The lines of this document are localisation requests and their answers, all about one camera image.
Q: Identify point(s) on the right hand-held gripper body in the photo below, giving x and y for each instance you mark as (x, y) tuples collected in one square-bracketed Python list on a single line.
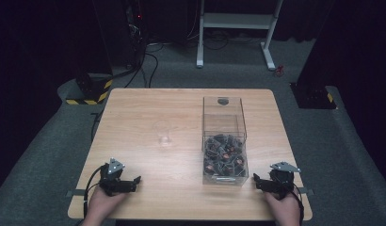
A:
[(282, 180)]

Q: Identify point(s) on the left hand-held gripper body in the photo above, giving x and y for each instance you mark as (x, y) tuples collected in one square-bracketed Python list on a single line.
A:
[(112, 180)]

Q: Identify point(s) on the grey tape strip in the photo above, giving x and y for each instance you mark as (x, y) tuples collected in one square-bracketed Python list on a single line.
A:
[(75, 192), (305, 190)]

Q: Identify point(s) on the pile of dark small parts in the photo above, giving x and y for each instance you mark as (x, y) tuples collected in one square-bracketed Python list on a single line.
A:
[(224, 155)]

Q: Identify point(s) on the clear plastic box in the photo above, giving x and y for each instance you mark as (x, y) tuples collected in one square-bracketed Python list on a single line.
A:
[(224, 141)]

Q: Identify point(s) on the clear plastic cup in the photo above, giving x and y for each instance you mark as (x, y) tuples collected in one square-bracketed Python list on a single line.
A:
[(163, 134)]

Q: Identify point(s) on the black pillar base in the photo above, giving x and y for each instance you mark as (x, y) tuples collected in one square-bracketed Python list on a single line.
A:
[(313, 95)]

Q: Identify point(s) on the black pillar with striped base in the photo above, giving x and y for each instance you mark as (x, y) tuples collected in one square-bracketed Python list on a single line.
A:
[(93, 84)]

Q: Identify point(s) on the small red object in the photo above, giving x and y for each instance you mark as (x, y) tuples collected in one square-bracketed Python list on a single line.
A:
[(279, 71)]

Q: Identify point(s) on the white metal stand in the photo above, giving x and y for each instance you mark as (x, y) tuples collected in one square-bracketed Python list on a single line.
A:
[(235, 20)]

